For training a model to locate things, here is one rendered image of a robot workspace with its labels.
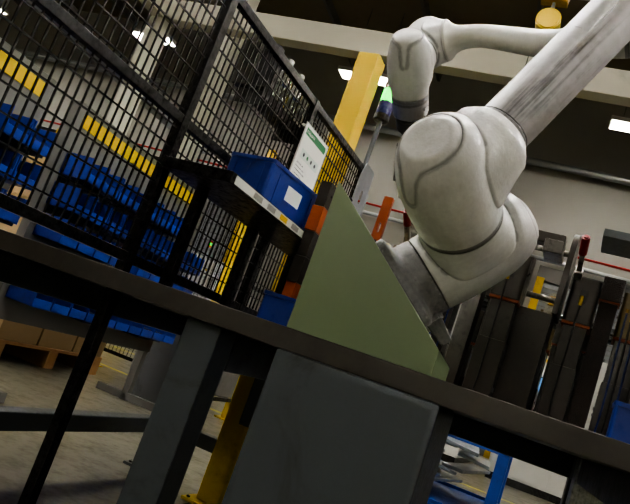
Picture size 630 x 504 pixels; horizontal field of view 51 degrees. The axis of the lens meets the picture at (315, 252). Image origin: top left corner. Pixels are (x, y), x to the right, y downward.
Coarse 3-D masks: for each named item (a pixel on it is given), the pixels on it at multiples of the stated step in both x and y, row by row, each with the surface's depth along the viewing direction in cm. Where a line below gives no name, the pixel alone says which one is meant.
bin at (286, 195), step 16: (240, 160) 192; (256, 160) 189; (272, 160) 187; (240, 176) 190; (256, 176) 188; (272, 176) 187; (288, 176) 194; (272, 192) 189; (288, 192) 195; (304, 192) 203; (288, 208) 197; (304, 208) 205; (304, 224) 207
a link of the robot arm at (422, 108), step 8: (392, 104) 163; (400, 104) 159; (408, 104) 158; (416, 104) 158; (424, 104) 160; (400, 112) 161; (408, 112) 160; (416, 112) 160; (424, 112) 161; (408, 120) 161; (416, 120) 163
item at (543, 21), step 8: (544, 0) 404; (552, 0) 402; (560, 0) 399; (568, 0) 399; (552, 8) 398; (536, 16) 400; (544, 16) 398; (552, 16) 396; (560, 16) 396; (536, 24) 400; (544, 24) 396; (552, 24) 395; (560, 24) 399; (528, 56) 399
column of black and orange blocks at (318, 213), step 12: (324, 192) 204; (324, 204) 203; (312, 216) 203; (324, 216) 205; (312, 228) 202; (312, 240) 202; (300, 252) 201; (312, 252) 204; (300, 264) 200; (288, 276) 200; (300, 276) 200; (288, 288) 199
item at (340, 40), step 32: (160, 0) 623; (288, 32) 589; (320, 32) 580; (352, 32) 571; (384, 32) 562; (448, 64) 537; (480, 64) 529; (512, 64) 522; (576, 96) 512; (608, 96) 497
